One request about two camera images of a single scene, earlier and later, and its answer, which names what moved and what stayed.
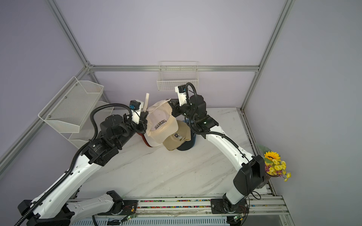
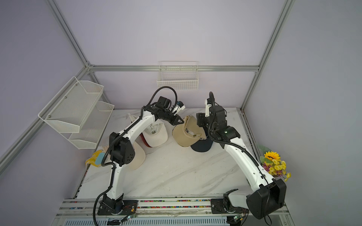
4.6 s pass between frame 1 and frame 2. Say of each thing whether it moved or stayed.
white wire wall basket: stayed
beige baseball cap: moved
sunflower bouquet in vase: stayed
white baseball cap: stayed
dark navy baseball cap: moved
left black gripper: moved
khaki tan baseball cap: moved
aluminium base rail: stayed
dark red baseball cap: stayed
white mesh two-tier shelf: stayed
